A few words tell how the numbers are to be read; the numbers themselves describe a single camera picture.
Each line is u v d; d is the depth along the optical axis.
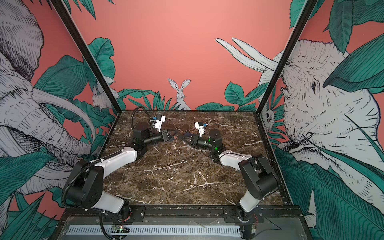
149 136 0.70
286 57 0.87
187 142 0.78
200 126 0.79
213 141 0.66
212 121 1.15
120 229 0.70
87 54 0.86
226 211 0.75
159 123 0.76
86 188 0.43
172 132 0.78
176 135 0.80
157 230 0.70
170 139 0.78
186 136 0.79
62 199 0.40
